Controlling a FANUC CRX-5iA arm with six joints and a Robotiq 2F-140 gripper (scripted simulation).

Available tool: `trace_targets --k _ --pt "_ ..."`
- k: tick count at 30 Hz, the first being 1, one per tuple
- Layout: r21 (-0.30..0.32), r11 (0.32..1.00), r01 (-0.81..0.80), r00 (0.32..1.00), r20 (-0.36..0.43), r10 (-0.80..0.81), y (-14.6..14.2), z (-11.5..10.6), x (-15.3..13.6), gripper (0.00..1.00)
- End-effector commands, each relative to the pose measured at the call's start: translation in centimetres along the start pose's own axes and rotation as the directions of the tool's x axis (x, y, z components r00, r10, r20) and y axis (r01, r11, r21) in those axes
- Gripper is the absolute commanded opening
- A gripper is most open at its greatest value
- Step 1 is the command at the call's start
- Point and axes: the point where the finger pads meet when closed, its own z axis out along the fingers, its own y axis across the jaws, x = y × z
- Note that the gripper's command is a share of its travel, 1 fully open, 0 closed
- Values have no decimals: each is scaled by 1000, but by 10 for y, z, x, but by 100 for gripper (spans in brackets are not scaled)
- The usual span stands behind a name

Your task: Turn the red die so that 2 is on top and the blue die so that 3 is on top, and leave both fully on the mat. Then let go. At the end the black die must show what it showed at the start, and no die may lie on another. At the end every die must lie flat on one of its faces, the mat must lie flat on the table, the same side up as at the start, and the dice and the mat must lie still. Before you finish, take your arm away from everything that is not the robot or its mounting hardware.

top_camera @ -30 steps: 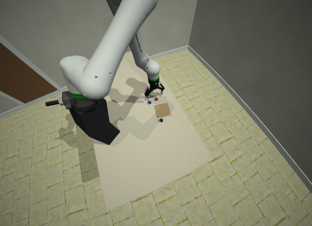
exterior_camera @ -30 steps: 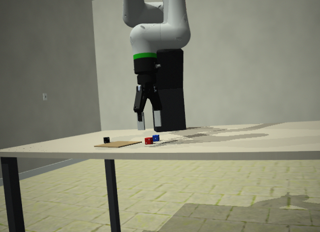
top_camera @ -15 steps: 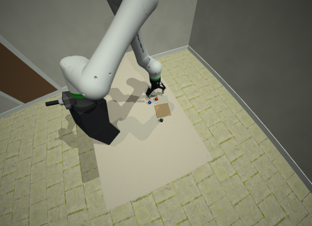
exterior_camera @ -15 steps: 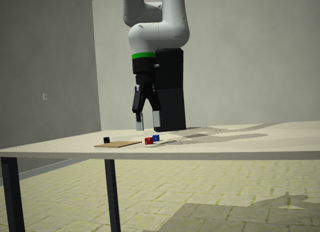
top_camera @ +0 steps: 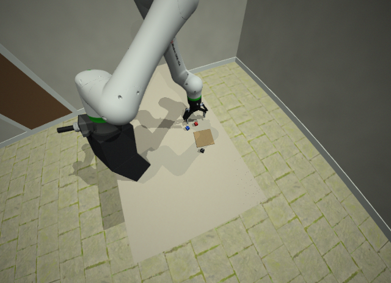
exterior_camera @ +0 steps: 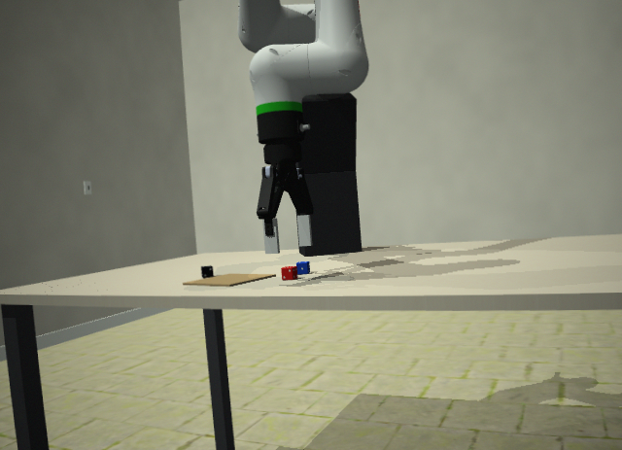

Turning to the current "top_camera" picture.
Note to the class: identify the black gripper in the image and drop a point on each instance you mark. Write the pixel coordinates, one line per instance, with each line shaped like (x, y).
(192, 109)

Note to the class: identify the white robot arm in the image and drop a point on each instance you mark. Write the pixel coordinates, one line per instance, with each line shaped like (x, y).
(111, 101)

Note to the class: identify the tan square mat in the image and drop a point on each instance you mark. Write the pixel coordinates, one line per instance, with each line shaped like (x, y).
(203, 138)

